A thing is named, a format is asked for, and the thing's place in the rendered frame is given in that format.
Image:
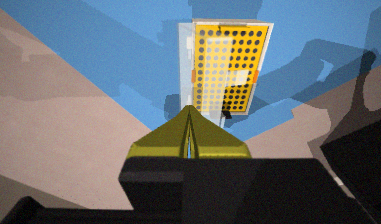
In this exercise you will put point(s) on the blue bench mat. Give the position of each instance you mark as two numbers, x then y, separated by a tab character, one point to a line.
128	49

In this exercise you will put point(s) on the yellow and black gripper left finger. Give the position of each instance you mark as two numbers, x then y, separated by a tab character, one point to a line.
169	139

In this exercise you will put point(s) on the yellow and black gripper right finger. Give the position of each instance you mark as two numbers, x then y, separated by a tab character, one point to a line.
208	140

